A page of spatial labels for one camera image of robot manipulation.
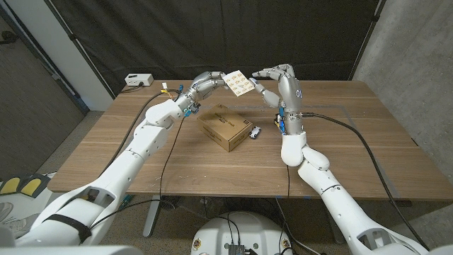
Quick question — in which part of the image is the brown cardboard packing box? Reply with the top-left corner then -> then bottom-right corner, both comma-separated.
196,103 -> 254,153

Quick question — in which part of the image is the black round floor fan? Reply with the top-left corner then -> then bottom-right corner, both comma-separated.
159,195 -> 185,210

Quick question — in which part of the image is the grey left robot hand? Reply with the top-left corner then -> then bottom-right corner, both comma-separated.
176,70 -> 229,117

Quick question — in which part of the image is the black backdrop curtain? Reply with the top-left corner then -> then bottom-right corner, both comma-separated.
45,0 -> 386,96

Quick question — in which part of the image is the grey table leg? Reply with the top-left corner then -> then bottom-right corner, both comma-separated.
142,195 -> 163,238
323,212 -> 345,245

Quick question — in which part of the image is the black pad with yellow ovals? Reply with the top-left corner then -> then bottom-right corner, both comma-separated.
0,173 -> 50,198

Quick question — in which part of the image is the white floor platform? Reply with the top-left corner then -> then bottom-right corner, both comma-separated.
0,193 -> 56,237

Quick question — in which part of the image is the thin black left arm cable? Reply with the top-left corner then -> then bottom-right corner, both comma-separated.
88,115 -> 186,230

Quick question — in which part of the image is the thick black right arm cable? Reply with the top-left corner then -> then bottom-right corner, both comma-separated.
302,112 -> 431,251

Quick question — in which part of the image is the white floor cable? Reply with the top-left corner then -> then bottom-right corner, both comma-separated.
275,198 -> 321,255

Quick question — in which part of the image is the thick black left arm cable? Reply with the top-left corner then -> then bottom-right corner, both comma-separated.
101,88 -> 182,176

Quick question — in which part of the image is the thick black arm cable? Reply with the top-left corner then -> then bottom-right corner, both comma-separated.
302,112 -> 431,251
101,88 -> 182,176

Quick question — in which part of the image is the black socket box cable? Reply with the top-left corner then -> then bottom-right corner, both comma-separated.
119,82 -> 145,94

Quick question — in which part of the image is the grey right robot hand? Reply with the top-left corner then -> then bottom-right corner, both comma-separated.
249,63 -> 305,136

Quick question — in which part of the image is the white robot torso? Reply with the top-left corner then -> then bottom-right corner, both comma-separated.
190,211 -> 293,255

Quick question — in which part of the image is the black backdrop stand pole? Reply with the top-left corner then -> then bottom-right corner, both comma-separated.
44,0 -> 117,100
349,0 -> 386,81

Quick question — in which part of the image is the teal and orange floor device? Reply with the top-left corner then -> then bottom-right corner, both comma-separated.
120,194 -> 135,210

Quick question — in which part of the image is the white postage stamp sheet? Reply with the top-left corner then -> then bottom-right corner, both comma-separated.
222,69 -> 256,98

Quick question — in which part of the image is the white power socket box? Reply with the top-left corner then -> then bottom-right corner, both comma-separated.
125,73 -> 154,87

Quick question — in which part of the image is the black torso port module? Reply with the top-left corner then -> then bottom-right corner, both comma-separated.
228,243 -> 248,255

